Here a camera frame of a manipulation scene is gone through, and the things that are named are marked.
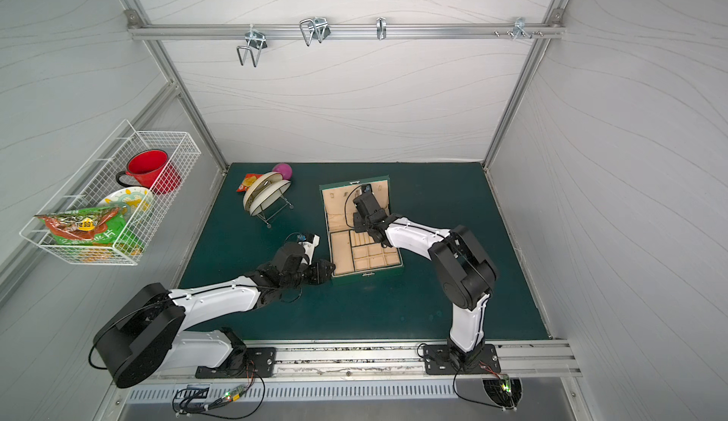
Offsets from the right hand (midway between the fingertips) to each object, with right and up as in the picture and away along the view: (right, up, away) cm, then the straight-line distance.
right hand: (363, 211), depth 95 cm
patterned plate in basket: (-54, +4, -27) cm, 61 cm away
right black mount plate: (+20, -38, -21) cm, 48 cm away
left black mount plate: (-29, -35, -26) cm, 53 cm away
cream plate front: (-30, +5, -6) cm, 31 cm away
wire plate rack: (-34, -5, +6) cm, 35 cm away
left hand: (-9, -17, -9) cm, 21 cm away
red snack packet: (-48, +11, +19) cm, 53 cm away
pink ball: (-33, +15, +19) cm, 41 cm away
